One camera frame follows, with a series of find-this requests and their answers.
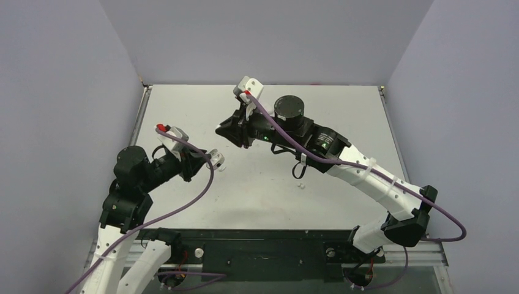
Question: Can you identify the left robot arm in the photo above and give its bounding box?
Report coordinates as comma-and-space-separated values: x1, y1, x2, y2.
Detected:
76, 143, 222, 293

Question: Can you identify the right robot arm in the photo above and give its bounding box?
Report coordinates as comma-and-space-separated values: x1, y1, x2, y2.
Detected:
215, 95, 438, 262

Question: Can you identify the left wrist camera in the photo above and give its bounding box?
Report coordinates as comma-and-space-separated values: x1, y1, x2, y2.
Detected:
156, 124, 189, 160

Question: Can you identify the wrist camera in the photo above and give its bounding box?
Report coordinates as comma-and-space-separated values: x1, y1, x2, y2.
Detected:
156, 124, 189, 160
233, 76, 264, 121

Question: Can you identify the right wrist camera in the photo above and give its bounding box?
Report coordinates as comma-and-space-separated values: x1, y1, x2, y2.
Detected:
233, 76, 264, 121

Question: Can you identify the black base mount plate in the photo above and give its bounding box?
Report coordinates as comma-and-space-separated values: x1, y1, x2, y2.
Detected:
137, 228, 386, 282

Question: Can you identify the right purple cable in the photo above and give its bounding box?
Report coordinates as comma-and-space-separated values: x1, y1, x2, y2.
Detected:
239, 91, 468, 291

